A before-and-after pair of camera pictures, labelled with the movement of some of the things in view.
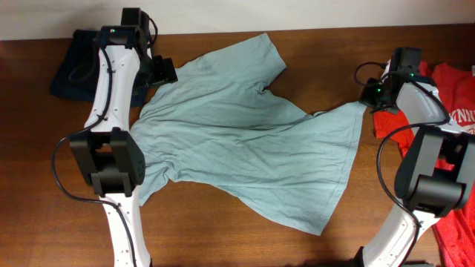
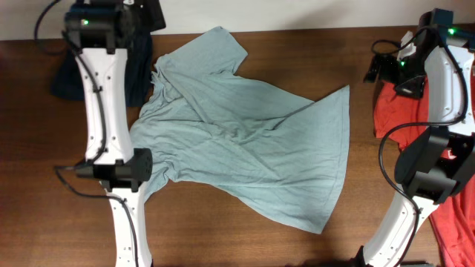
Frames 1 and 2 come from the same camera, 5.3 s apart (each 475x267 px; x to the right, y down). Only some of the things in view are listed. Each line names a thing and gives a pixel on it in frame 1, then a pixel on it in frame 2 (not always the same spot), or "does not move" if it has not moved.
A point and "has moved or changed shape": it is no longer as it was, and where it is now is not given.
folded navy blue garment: (75, 67) does not move
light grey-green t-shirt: (214, 125) has moved or changed shape
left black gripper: (166, 70) to (153, 18)
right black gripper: (367, 96) to (388, 62)
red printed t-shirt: (453, 230) does not move
